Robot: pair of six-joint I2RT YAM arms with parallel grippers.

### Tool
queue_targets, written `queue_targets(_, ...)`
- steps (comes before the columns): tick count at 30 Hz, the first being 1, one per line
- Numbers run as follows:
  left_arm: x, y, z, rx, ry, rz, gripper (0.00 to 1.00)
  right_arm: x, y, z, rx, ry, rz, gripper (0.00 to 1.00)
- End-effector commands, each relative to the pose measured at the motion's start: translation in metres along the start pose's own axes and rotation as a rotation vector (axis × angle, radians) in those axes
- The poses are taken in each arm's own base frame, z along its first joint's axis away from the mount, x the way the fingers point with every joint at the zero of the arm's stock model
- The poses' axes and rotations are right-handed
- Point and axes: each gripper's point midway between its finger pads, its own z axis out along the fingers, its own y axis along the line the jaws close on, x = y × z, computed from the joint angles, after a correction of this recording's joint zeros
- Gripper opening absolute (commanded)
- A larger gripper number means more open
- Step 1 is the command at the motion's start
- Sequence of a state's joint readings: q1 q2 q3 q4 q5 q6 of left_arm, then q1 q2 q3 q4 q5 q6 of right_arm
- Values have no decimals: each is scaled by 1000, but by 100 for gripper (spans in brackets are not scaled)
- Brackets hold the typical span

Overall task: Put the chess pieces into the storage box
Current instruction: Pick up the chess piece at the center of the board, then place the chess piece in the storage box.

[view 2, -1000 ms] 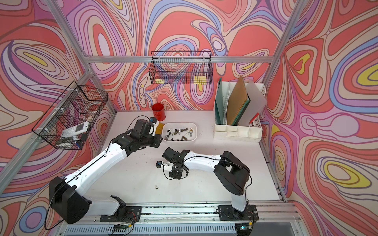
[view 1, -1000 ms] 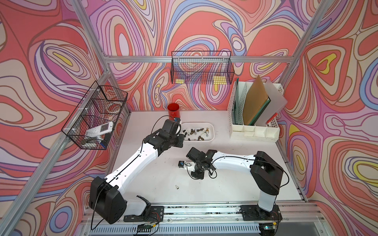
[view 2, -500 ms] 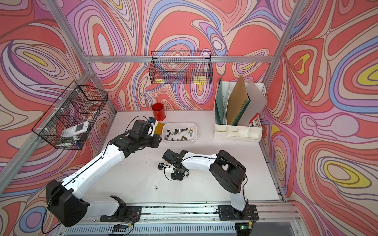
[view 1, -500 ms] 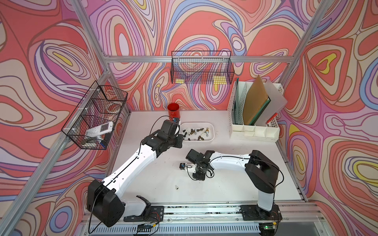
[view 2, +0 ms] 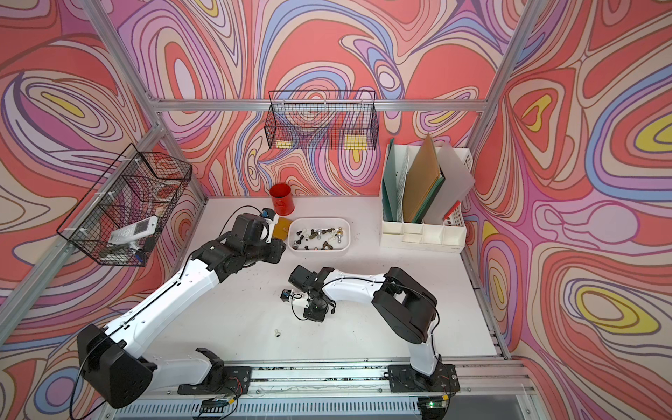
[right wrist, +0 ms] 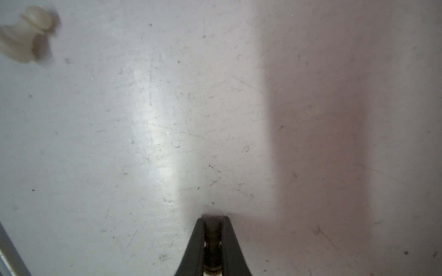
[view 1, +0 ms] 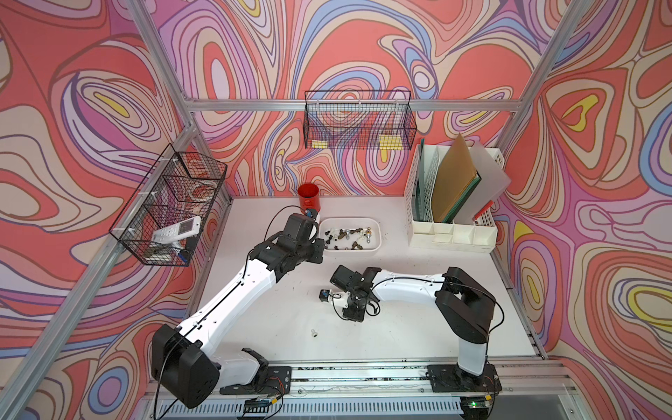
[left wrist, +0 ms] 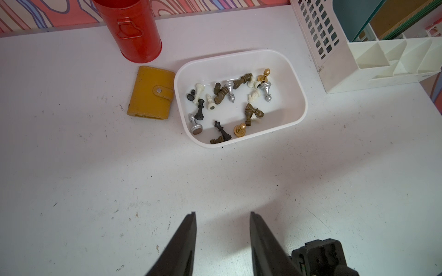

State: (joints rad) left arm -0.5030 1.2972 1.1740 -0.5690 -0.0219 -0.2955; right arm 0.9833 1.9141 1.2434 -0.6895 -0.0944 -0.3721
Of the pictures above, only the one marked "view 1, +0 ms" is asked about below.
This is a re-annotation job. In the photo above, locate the white file organizer rack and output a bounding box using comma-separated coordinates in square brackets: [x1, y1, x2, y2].
[404, 143, 501, 253]

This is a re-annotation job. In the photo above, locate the black wire basket wall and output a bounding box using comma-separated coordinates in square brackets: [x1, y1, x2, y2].
[303, 87, 418, 152]
[110, 145, 228, 267]

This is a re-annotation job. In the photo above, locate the black wire basket back wall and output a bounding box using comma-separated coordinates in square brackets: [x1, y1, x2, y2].
[303, 87, 418, 152]

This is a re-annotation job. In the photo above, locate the red metal cup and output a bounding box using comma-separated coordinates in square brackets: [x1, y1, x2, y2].
[297, 183, 321, 213]

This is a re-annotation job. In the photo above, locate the green folder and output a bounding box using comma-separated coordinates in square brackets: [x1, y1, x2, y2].
[443, 173, 481, 223]

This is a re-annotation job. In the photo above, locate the grey plastic sheet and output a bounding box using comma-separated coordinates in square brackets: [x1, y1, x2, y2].
[453, 143, 511, 225]

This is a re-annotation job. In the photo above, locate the black wire basket left wall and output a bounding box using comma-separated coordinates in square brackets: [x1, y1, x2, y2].
[110, 145, 228, 267]

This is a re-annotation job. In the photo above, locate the white remote control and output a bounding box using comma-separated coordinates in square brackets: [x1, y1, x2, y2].
[152, 215, 201, 245]

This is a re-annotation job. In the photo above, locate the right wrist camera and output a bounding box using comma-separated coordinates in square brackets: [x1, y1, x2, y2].
[318, 289, 331, 302]

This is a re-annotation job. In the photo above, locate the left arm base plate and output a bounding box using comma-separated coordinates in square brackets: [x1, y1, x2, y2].
[219, 366, 292, 396]

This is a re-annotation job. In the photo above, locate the brown cardboard folder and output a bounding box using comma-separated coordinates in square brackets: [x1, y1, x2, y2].
[432, 135, 481, 223]

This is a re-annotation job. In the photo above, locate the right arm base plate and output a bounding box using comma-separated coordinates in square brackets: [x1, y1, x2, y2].
[425, 362, 502, 394]

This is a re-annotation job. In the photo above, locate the white storage box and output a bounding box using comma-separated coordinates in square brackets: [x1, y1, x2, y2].
[318, 217, 383, 255]

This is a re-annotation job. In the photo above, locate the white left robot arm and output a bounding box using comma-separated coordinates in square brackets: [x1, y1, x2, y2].
[150, 209, 325, 409]

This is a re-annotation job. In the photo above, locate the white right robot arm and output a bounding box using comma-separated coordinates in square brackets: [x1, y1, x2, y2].
[329, 265, 498, 380]

